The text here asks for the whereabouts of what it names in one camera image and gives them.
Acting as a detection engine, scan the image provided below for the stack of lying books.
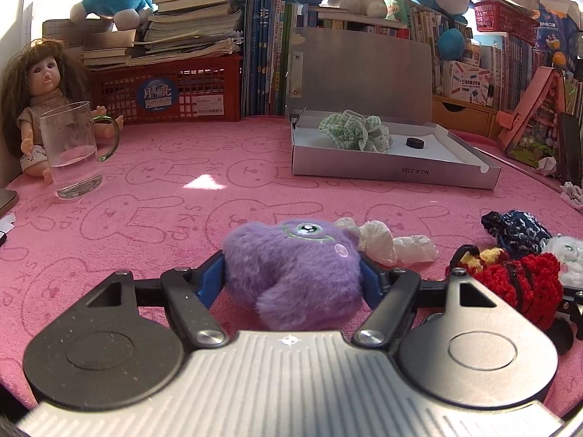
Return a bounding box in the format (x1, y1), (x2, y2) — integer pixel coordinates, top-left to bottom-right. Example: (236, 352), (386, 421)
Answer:
(82, 0), (247, 71)

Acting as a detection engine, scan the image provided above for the white printed carton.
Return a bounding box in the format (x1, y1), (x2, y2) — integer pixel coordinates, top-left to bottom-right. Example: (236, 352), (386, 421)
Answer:
(441, 60), (493, 110)

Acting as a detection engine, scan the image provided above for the dark blue printed box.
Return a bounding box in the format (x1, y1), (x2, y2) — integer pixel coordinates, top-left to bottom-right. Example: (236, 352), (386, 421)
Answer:
(533, 0), (583, 71)

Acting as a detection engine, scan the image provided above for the crumpled white paper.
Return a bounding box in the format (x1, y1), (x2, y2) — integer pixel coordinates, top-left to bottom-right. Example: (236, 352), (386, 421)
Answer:
(534, 155), (559, 177)

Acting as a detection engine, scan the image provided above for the white plush toy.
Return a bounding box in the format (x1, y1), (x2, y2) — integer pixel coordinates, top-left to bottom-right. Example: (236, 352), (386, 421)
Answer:
(542, 234), (583, 287)

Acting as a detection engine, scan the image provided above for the purple plush toy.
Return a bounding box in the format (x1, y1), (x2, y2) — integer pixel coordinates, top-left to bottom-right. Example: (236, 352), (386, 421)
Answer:
(223, 219), (365, 331)

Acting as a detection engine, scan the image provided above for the blue patterned pouch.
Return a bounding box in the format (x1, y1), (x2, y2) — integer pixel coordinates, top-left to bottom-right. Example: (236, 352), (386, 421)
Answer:
(481, 210), (553, 258)

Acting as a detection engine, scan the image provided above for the green checkered cloth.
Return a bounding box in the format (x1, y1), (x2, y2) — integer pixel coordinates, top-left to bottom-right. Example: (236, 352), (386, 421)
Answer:
(318, 110), (391, 154)

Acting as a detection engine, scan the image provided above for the red mesh basket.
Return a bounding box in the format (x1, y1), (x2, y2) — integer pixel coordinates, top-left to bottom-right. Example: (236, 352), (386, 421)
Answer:
(474, 0), (539, 47)

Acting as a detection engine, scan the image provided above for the row of thin blue books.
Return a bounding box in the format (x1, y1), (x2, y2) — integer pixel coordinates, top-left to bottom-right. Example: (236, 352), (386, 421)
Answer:
(241, 0), (292, 118)

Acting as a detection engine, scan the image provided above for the grey cardboard box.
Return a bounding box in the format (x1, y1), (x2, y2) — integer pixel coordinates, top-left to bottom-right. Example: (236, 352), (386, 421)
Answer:
(285, 26), (502, 190)

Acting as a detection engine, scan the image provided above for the brown-haired doll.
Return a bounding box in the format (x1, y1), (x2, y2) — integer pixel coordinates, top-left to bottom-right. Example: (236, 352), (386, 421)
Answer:
(1, 39), (125, 178)

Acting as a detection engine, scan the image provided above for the black round lid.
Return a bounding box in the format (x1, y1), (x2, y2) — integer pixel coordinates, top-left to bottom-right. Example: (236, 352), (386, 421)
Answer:
(549, 318), (575, 356)

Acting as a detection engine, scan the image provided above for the pink bunny print towel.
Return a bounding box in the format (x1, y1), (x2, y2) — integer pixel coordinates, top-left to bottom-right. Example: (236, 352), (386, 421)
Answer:
(0, 116), (583, 420)

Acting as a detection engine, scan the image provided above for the red plastic basket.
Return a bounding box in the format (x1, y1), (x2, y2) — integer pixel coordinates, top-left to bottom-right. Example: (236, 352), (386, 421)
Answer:
(89, 55), (243, 125)

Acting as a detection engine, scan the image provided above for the row of small books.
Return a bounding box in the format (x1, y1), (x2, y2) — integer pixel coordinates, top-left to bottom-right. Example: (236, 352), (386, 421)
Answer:
(291, 2), (411, 39)

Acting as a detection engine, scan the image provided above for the wooden drawer organizer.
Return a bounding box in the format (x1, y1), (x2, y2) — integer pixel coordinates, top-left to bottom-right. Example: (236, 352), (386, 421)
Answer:
(430, 95), (502, 142)

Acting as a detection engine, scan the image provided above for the glass mug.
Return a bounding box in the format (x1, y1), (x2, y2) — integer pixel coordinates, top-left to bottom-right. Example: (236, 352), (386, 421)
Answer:
(39, 101), (122, 201)

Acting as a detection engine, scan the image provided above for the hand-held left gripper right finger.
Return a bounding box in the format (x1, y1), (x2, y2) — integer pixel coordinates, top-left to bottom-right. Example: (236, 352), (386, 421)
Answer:
(353, 252), (498, 350)

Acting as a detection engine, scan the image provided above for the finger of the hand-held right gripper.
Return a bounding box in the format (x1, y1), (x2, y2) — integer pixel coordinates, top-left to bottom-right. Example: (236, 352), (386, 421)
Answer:
(561, 284), (583, 318)

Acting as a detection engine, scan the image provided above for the white tissue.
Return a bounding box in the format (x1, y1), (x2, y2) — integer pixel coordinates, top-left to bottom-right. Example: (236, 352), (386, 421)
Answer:
(392, 235), (439, 265)
(334, 217), (398, 266)

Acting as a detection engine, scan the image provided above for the red knitted pouch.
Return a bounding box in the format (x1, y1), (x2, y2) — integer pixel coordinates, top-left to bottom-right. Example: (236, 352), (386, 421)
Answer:
(450, 245), (566, 331)

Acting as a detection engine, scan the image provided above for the dark flat device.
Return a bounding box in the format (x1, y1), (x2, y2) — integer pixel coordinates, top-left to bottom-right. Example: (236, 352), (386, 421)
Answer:
(0, 189), (19, 219)

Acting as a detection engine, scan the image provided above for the small white carton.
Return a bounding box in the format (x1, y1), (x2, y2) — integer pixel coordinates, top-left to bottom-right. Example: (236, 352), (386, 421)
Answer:
(462, 39), (484, 67)

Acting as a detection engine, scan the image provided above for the white cable toy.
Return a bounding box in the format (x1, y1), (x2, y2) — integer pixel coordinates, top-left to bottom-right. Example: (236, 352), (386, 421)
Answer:
(559, 181), (583, 210)

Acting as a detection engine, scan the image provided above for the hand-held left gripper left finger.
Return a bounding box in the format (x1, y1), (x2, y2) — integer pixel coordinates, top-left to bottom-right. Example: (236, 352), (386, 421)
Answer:
(86, 250), (231, 350)

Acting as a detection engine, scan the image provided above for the row of upright books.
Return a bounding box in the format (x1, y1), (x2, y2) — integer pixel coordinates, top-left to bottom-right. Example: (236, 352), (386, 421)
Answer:
(385, 0), (554, 114)

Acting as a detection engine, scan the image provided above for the pink house-shaped bag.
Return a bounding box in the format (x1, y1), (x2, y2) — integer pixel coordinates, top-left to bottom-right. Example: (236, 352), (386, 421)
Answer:
(496, 66), (575, 168)

